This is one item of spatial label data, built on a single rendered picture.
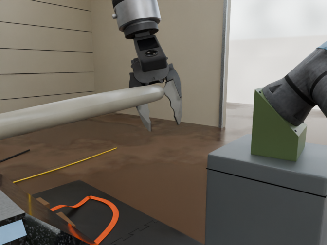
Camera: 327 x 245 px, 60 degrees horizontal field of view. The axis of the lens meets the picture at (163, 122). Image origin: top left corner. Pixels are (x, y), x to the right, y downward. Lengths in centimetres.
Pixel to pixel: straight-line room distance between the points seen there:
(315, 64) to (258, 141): 31
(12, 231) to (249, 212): 74
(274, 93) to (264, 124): 11
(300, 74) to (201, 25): 472
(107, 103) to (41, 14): 668
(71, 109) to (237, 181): 79
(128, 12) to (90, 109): 26
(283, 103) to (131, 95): 73
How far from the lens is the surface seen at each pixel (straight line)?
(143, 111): 58
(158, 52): 52
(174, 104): 58
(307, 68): 107
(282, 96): 107
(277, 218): 106
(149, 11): 59
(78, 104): 37
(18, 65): 669
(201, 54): 565
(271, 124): 107
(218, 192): 111
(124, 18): 59
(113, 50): 717
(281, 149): 108
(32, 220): 78
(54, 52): 711
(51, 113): 37
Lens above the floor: 118
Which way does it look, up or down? 11 degrees down
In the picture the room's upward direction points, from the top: straight up
